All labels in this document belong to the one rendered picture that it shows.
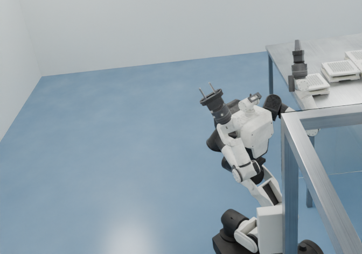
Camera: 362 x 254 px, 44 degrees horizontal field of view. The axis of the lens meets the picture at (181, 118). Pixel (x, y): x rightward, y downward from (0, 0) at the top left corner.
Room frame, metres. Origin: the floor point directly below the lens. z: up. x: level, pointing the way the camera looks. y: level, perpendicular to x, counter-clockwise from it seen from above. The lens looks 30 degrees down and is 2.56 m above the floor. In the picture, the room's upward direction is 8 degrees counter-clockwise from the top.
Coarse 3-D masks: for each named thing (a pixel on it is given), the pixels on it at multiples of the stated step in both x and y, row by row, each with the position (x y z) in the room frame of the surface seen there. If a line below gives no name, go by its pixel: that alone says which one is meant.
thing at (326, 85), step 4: (320, 76) 3.23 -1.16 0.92; (324, 80) 3.16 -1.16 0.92; (312, 84) 3.11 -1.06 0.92; (320, 84) 3.10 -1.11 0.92; (324, 84) 3.09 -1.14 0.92; (328, 84) 3.08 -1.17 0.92; (312, 88) 3.06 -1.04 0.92; (316, 88) 3.06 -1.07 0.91; (320, 88) 3.06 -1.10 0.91; (324, 88) 3.06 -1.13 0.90
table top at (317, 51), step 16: (272, 48) 4.12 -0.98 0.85; (288, 48) 4.06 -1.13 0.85; (304, 48) 4.01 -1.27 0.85; (320, 48) 3.96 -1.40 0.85; (336, 48) 3.91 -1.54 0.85; (352, 48) 3.86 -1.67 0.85; (288, 64) 3.71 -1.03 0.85; (320, 64) 3.62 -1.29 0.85; (352, 80) 3.23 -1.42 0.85; (320, 96) 3.04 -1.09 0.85; (336, 96) 3.00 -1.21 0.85; (352, 96) 2.97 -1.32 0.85
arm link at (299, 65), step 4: (296, 52) 2.33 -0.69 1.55; (300, 52) 2.33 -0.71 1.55; (296, 56) 2.34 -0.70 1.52; (300, 56) 2.33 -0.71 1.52; (296, 60) 2.33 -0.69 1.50; (300, 60) 2.32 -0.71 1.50; (296, 64) 2.33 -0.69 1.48; (300, 64) 2.32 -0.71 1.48; (304, 64) 2.32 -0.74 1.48; (292, 68) 2.34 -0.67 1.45; (296, 68) 2.31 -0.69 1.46; (300, 68) 2.31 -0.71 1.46; (304, 68) 2.31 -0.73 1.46
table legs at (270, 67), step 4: (268, 56) 4.18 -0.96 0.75; (268, 60) 4.18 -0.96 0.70; (268, 64) 4.19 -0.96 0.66; (272, 64) 4.17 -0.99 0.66; (268, 68) 4.19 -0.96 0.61; (272, 68) 4.17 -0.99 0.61; (268, 72) 4.20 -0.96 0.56; (272, 72) 4.17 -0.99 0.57; (268, 76) 4.20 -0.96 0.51; (272, 76) 4.17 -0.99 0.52; (272, 80) 4.17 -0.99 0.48; (272, 84) 4.17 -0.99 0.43; (272, 88) 4.17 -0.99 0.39; (272, 92) 4.17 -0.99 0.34; (308, 192) 2.75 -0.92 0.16; (308, 196) 2.75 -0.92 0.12; (308, 200) 2.75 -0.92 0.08; (308, 204) 2.75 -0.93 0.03
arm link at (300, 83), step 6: (294, 72) 2.32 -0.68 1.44; (300, 72) 2.30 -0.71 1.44; (306, 72) 2.30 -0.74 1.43; (288, 78) 2.32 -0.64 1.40; (294, 78) 2.33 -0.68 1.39; (300, 78) 2.29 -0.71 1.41; (294, 84) 2.30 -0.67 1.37; (300, 84) 2.25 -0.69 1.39; (306, 84) 2.25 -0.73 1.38; (294, 90) 2.28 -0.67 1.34; (300, 90) 2.25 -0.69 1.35
